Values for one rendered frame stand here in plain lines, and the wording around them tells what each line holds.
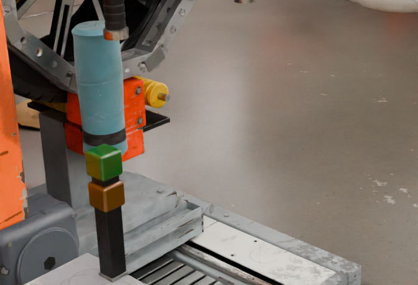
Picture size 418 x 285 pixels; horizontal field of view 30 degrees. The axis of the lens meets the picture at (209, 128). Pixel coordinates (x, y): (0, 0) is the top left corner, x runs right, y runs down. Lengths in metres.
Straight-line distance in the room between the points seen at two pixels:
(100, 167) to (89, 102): 0.39
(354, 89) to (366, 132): 0.47
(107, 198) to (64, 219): 0.40
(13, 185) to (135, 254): 0.71
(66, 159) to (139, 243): 0.27
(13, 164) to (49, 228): 0.32
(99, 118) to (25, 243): 0.27
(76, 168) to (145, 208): 0.19
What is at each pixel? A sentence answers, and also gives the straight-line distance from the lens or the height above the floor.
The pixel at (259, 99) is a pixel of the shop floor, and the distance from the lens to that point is 3.21.
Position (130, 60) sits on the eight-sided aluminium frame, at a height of 0.62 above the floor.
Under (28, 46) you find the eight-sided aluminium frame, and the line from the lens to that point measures 1.51.
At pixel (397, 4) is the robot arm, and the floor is 0.80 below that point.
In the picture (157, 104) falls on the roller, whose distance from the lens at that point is 1.77.
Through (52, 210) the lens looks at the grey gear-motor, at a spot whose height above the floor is 0.40.
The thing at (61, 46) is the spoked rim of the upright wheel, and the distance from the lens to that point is 1.69.
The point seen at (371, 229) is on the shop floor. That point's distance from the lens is 2.26.
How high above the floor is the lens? 1.11
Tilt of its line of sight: 22 degrees down
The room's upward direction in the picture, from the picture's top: 2 degrees counter-clockwise
